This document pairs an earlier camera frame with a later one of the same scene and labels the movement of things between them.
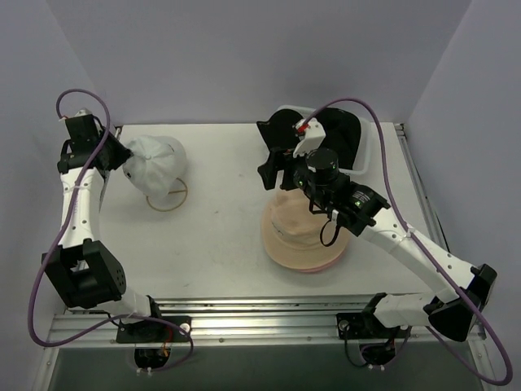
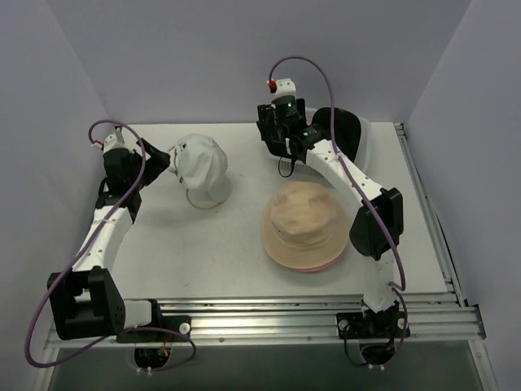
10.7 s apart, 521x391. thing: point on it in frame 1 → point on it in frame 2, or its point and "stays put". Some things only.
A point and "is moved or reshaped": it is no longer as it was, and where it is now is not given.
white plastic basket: [362, 161] stays put
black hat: [342, 129] stays put
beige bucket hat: [295, 235] stays put
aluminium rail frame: [242, 321] stays put
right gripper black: [278, 165] → [269, 133]
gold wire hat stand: [172, 192] → [199, 207]
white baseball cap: [158, 161] is moved or reshaped
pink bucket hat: [326, 267] stays put
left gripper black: [116, 152] → [143, 161]
